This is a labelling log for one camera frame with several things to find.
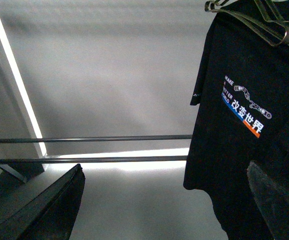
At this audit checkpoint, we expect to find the lower grey rack rail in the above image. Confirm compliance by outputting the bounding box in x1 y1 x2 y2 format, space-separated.
0 155 187 165

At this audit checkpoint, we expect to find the upper grey rack rail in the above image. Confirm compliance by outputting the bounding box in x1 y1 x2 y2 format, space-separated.
0 134 192 144

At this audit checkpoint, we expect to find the black printed t-shirt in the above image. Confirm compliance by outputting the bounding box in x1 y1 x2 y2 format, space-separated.
183 13 289 240

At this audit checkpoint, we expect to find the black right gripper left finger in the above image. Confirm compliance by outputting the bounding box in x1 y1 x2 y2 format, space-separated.
0 164 85 240

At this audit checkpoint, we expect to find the bright led light strip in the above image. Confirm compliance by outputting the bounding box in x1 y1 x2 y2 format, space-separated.
0 0 190 172

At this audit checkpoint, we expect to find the grey rack side frame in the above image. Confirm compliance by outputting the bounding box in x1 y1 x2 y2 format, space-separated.
0 149 45 183

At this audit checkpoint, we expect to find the grey rack rail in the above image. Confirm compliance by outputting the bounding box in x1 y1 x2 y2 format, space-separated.
0 134 192 144
0 155 187 165

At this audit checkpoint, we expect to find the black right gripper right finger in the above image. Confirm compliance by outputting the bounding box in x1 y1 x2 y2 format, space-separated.
247 161 289 240

